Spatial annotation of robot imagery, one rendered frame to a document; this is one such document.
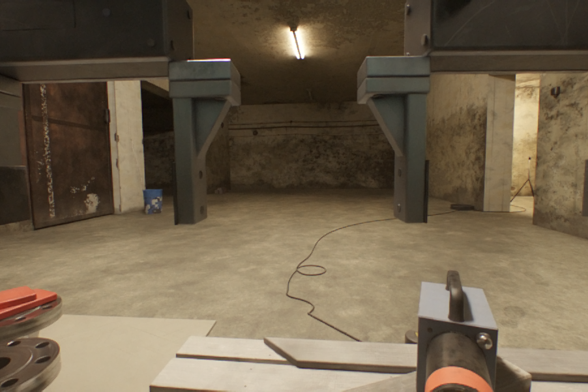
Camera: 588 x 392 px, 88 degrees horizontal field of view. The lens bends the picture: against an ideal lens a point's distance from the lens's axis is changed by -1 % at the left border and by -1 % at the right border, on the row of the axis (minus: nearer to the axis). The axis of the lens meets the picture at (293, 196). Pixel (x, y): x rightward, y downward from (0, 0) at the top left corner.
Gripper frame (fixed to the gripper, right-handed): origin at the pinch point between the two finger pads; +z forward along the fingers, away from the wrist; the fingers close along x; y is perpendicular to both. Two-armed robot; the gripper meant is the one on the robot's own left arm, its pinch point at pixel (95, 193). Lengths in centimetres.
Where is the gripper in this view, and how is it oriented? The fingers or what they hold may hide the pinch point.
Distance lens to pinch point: 25.1
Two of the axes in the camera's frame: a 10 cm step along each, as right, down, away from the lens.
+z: 0.1, 10.0, 0.9
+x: -10.0, 0.1, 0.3
